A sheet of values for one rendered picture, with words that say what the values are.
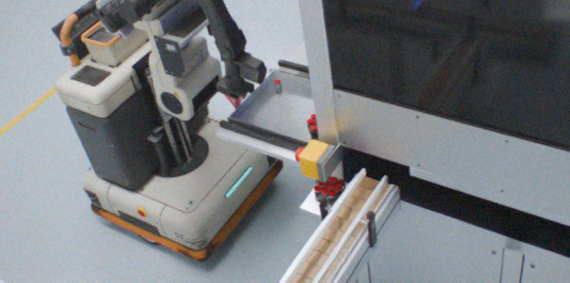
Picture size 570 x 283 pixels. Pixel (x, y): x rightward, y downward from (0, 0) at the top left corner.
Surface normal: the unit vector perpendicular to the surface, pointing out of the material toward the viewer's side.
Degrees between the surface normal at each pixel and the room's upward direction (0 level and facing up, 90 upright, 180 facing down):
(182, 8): 90
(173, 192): 0
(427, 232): 90
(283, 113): 0
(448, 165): 90
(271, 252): 0
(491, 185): 90
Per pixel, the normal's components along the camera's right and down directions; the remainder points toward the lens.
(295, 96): -0.15, -0.75
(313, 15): -0.54, 0.61
